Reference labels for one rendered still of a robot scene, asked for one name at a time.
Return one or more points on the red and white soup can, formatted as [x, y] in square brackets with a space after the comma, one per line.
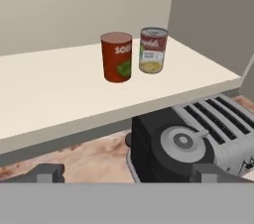
[152, 49]

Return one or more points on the cream cabinet shelf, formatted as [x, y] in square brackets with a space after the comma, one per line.
[66, 89]

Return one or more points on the black and silver toaster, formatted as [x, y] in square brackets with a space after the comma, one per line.
[185, 138]

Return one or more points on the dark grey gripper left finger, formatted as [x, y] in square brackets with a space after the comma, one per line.
[46, 171]

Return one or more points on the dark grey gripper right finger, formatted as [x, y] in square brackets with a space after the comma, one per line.
[206, 172]

